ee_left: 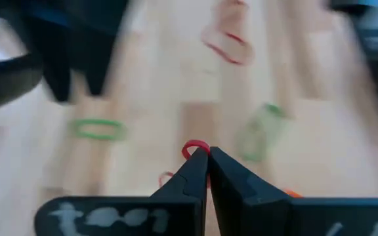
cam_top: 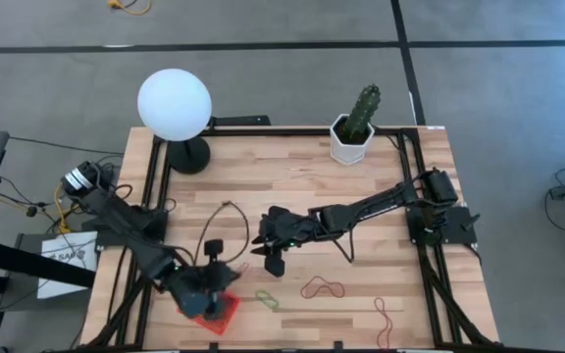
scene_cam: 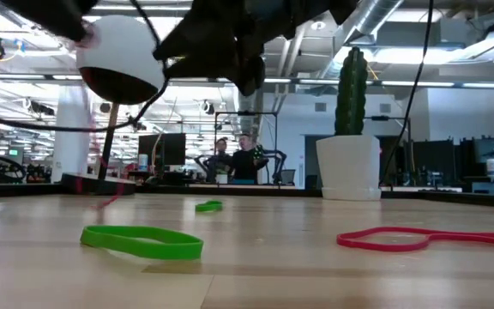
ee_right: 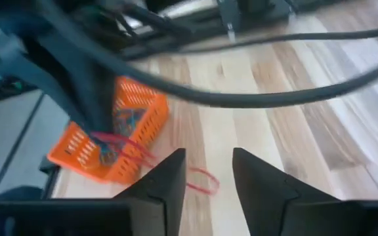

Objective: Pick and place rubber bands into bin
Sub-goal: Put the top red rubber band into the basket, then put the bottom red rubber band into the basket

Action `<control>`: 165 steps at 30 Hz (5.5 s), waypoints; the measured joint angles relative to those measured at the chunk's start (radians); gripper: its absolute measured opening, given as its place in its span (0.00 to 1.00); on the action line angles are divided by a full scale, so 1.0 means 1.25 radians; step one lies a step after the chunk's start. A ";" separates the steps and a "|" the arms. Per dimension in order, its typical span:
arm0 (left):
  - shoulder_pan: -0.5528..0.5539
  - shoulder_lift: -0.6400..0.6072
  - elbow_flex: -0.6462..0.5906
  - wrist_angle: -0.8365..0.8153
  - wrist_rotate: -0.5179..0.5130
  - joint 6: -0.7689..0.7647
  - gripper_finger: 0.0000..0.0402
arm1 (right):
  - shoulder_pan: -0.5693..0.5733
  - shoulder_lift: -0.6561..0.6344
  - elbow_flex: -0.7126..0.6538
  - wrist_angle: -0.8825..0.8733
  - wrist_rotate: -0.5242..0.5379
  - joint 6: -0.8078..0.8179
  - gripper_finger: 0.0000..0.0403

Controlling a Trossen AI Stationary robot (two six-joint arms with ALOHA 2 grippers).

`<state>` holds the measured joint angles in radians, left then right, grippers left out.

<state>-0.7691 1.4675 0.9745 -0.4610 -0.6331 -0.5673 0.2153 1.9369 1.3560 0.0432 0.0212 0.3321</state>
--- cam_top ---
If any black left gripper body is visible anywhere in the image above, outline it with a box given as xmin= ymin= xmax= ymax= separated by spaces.
xmin=179 ymin=261 xmax=240 ymax=321

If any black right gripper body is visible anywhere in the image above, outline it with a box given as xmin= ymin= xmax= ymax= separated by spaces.
xmin=261 ymin=205 xmax=320 ymax=254

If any green rubber band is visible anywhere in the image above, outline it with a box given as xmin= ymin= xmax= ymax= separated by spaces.
xmin=254 ymin=289 xmax=281 ymax=311

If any red mesh bin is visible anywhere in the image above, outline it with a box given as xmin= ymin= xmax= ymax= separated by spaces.
xmin=178 ymin=290 xmax=241 ymax=337

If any white plant pot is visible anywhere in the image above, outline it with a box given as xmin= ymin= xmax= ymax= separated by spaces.
xmin=330 ymin=113 xmax=376 ymax=167

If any black bar device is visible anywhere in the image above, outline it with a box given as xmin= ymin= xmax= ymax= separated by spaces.
xmin=210 ymin=114 xmax=272 ymax=128

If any white paper sheet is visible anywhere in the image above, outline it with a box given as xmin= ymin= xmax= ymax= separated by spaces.
xmin=36 ymin=230 xmax=100 ymax=301

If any green cactus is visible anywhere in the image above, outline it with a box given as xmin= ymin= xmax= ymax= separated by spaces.
xmin=343 ymin=83 xmax=382 ymax=141

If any white globe lamp black base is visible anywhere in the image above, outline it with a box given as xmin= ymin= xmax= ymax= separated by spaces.
xmin=136 ymin=68 xmax=213 ymax=176

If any black beam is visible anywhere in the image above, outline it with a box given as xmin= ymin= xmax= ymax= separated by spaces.
xmin=0 ymin=235 xmax=98 ymax=289

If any black left wrist camera cable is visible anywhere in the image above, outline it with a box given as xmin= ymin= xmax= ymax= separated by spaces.
xmin=194 ymin=200 xmax=251 ymax=266

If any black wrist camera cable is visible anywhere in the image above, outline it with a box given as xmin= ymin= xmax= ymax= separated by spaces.
xmin=333 ymin=228 xmax=358 ymax=264
xmin=194 ymin=200 xmax=251 ymax=266

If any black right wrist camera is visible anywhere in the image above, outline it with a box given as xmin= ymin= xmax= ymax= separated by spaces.
xmin=263 ymin=254 xmax=286 ymax=278

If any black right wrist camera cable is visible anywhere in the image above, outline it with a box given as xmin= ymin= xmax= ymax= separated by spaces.
xmin=333 ymin=228 xmax=358 ymax=264

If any black aluminium table frame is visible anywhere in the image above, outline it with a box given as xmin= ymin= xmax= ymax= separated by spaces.
xmin=83 ymin=126 xmax=495 ymax=353

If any yellow floor cable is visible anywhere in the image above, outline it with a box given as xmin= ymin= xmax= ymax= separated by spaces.
xmin=107 ymin=0 xmax=153 ymax=17

